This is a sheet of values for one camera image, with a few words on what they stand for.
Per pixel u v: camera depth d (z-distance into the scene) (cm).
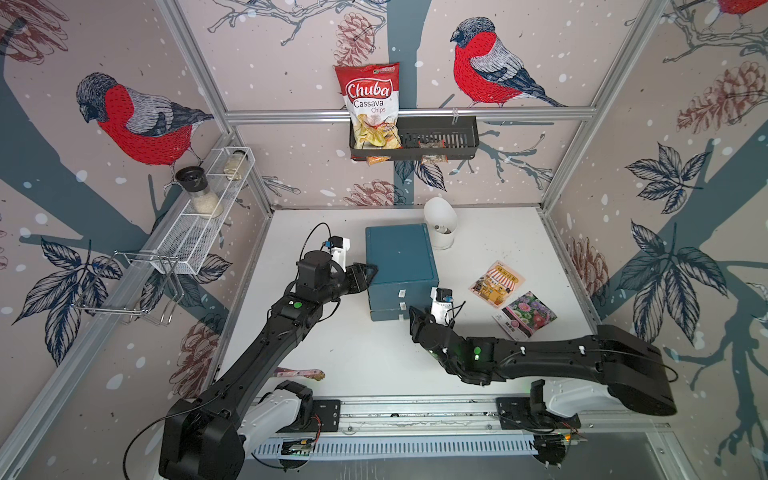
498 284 98
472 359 58
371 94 81
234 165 85
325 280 63
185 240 72
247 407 45
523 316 91
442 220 104
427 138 107
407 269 77
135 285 59
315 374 80
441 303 67
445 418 74
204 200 74
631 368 43
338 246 71
